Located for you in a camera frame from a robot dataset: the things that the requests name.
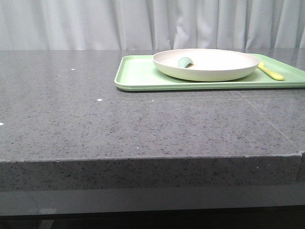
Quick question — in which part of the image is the white round plate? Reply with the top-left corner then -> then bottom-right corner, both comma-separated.
152,49 -> 260,82

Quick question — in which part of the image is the yellow plastic fork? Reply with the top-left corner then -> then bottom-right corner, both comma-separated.
258,62 -> 285,81

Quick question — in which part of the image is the light green serving tray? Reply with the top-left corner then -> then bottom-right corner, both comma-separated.
114,53 -> 305,91

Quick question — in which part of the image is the pale green spoon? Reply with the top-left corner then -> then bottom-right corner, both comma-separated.
177,57 -> 193,68

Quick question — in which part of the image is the white pleated curtain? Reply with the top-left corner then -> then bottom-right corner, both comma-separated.
0,0 -> 305,50

